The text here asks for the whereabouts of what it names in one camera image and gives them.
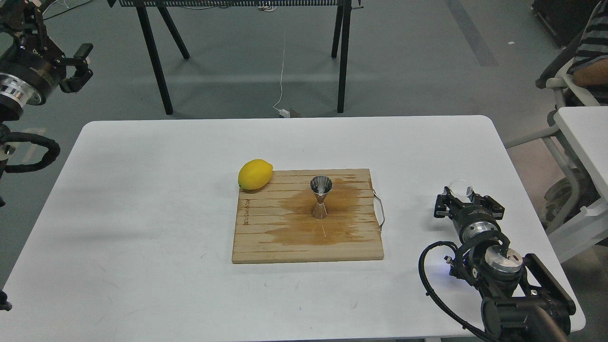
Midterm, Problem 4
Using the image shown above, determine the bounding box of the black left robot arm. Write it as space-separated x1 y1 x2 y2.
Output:
1 0 102 286

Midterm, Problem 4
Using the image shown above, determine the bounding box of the white cable with plug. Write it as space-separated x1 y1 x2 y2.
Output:
272 47 291 118

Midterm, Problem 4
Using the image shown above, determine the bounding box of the steel double jigger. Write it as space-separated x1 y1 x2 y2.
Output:
310 175 333 219

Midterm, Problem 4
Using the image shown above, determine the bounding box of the white side table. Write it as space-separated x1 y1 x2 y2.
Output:
504 106 608 262

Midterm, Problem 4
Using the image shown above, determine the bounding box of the person in striped shirt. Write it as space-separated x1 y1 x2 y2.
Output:
568 0 608 106

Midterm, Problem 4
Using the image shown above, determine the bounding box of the white chair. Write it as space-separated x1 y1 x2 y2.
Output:
535 32 601 117

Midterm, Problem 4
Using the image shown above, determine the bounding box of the wooden cutting board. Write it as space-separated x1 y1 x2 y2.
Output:
232 169 384 264

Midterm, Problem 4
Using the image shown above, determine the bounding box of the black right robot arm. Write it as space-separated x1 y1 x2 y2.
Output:
418 186 576 342

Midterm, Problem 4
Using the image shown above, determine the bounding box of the small clear glass cup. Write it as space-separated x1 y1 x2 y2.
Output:
448 179 474 203

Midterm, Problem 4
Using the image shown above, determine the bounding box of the yellow lemon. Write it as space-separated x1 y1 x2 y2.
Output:
237 159 273 190

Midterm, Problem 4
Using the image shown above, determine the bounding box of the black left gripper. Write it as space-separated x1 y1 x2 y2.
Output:
0 0 94 106

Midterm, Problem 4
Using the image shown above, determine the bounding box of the black metal table frame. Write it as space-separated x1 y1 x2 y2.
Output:
108 0 363 116

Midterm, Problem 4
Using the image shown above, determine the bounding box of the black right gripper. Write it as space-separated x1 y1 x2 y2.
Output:
433 186 504 243

